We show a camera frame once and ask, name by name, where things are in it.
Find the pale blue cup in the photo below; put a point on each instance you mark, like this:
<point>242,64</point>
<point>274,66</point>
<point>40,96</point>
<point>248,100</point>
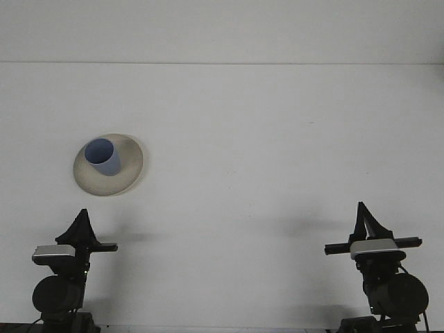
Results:
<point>107,163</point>

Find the pale round plate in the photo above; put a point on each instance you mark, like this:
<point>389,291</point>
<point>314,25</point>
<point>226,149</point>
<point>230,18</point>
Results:
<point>111,185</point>

